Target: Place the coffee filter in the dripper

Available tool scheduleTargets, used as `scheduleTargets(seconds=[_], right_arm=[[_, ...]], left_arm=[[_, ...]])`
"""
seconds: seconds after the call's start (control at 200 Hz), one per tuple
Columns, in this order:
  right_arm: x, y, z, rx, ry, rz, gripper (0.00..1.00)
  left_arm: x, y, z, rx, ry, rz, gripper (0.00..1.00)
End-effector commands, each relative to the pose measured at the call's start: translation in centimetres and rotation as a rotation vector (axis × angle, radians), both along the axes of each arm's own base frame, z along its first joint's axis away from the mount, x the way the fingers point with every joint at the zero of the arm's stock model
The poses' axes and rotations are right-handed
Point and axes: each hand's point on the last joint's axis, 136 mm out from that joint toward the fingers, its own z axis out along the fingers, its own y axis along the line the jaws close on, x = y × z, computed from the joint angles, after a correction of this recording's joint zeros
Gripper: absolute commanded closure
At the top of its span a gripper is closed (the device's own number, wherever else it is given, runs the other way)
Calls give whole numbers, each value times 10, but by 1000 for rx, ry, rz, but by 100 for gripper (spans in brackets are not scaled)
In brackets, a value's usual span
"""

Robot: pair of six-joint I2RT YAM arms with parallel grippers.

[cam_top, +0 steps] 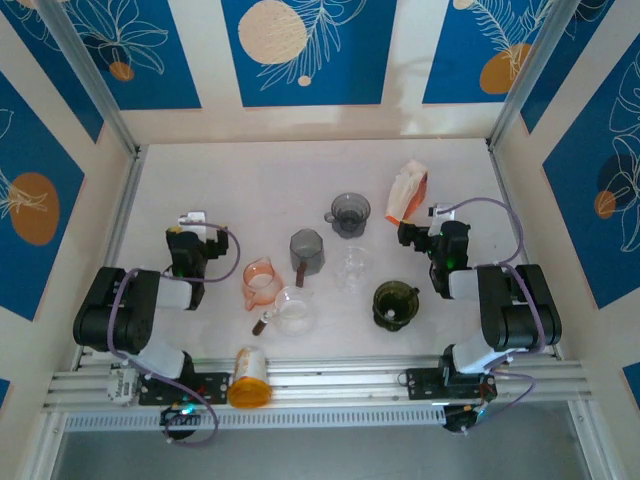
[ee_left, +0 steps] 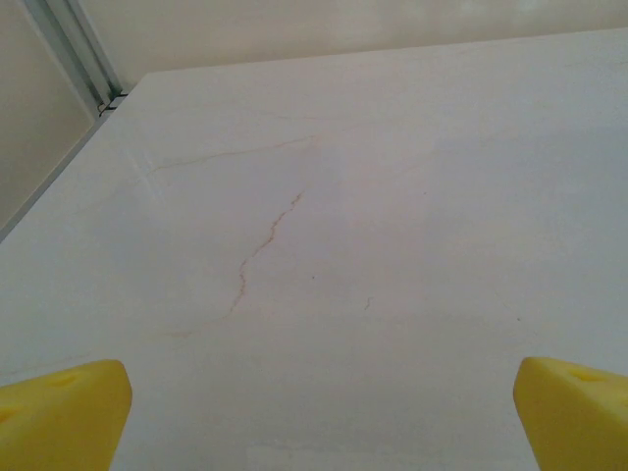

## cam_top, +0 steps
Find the coffee filter packet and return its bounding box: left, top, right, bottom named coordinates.
left=383, top=159, right=431, bottom=226

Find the pink translucent carafe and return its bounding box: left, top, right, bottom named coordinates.
left=241, top=256, right=284, bottom=313

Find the smoke grey plastic dripper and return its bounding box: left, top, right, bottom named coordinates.
left=323, top=192, right=373, bottom=240

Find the clear plastic dripper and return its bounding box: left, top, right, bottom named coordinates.
left=333, top=244, right=375, bottom=295

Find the dark green plastic dripper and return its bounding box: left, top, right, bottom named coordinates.
left=371, top=280, right=422, bottom=333

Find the grey carafe with brown handle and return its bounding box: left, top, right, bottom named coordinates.
left=288, top=228, right=329, bottom=289

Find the clear carafe with brown handle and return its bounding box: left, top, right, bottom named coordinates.
left=251, top=285, right=319, bottom=337

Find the orange pill bottle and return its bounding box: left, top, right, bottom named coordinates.
left=227, top=344, right=275, bottom=410

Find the white printed box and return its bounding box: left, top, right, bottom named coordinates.
left=107, top=363, right=139, bottom=402

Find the black left controller board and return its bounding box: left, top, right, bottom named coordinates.
left=158, top=403, right=202, bottom=429

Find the black controller board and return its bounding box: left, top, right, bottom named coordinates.
left=158, top=403, right=202, bottom=429
left=441, top=403, right=485, bottom=435

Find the black right controller board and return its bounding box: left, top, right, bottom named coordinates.
left=441, top=403, right=485, bottom=435

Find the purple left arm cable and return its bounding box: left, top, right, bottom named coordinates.
left=107, top=223, right=240, bottom=446

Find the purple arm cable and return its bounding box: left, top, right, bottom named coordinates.
left=107, top=223, right=240, bottom=446
left=434, top=198, right=546, bottom=434

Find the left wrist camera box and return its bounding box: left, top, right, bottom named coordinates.
left=177, top=210, right=209, bottom=232

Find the aluminium side rail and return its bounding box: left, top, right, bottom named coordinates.
left=487, top=144, right=564, bottom=359
left=74, top=144, right=147, bottom=371

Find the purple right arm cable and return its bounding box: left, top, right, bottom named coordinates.
left=434, top=198, right=546, bottom=434

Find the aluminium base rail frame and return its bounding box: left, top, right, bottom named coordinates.
left=42, top=353, right=586, bottom=412

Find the aluminium corner post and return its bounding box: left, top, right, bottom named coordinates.
left=37, top=0, right=142, bottom=157
left=487, top=0, right=584, bottom=151

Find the white slotted cable duct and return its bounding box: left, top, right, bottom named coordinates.
left=63, top=407, right=449, bottom=432

